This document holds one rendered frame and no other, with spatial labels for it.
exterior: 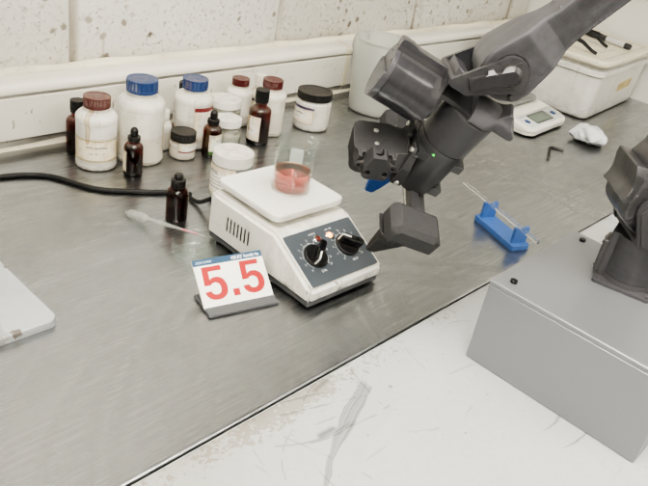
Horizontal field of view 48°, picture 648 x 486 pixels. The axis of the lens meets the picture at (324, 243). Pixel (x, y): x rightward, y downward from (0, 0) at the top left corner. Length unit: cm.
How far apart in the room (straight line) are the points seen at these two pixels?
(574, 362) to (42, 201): 70
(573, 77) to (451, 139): 112
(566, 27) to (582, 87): 111
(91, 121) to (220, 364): 47
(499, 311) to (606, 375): 13
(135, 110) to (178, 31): 26
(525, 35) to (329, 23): 94
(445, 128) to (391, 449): 32
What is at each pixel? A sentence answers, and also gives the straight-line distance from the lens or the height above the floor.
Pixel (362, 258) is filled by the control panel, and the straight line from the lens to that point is 93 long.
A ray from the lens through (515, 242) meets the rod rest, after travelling 113.
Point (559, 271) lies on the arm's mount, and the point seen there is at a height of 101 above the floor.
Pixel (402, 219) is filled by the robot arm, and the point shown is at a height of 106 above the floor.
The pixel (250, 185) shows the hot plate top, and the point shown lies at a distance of 94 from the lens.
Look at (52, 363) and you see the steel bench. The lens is 78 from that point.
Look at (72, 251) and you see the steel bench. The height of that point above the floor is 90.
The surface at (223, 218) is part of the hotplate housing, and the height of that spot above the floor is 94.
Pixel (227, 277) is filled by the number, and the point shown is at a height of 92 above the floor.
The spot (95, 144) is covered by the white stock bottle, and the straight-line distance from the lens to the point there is 113.
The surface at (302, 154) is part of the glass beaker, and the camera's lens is 90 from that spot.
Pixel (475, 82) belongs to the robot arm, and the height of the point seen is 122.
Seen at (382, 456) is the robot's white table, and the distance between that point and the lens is 72.
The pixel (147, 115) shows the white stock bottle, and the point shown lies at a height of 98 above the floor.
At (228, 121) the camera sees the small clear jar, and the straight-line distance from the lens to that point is 124.
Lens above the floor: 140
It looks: 29 degrees down
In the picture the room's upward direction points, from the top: 11 degrees clockwise
